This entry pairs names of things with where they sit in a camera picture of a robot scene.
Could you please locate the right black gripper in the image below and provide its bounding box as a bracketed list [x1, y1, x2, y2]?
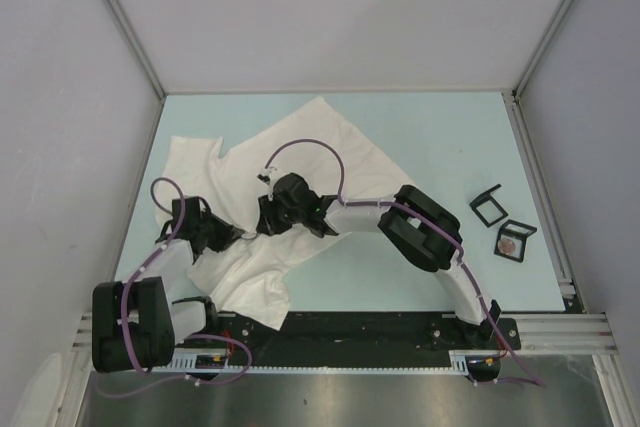
[256, 193, 305, 238]

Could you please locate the white t-shirt garment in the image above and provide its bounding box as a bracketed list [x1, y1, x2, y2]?
[156, 96, 410, 329]

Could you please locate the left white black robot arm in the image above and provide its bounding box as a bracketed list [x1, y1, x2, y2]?
[91, 197, 244, 373]

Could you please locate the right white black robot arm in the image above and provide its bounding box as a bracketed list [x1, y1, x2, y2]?
[257, 173, 501, 348]

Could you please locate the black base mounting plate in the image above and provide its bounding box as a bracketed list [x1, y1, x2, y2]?
[203, 312, 521, 370]

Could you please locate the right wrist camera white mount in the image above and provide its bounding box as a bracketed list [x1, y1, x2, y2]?
[257, 166, 282, 200]

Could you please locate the grey slotted cable duct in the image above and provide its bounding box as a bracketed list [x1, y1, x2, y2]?
[169, 349, 501, 378]

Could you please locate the upper black square frame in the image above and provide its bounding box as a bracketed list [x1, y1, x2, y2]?
[469, 184, 508, 228]

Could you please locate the black square frame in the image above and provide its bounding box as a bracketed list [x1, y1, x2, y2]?
[494, 220, 538, 263]
[469, 184, 508, 228]

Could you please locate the lower black square frame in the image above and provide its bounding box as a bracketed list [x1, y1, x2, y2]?
[494, 220, 538, 263]

